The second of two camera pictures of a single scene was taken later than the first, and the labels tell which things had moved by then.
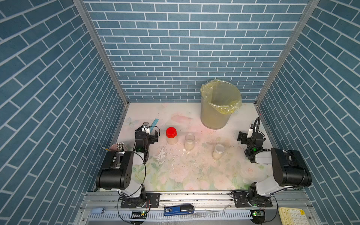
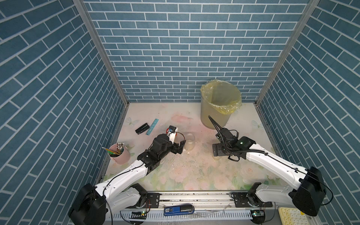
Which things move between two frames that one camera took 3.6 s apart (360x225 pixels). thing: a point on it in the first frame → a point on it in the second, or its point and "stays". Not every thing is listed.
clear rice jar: (189, 142) stays
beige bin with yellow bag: (219, 99) stays
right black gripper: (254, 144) → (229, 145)
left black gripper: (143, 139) → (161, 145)
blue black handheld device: (178, 209) stays
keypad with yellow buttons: (293, 216) stays
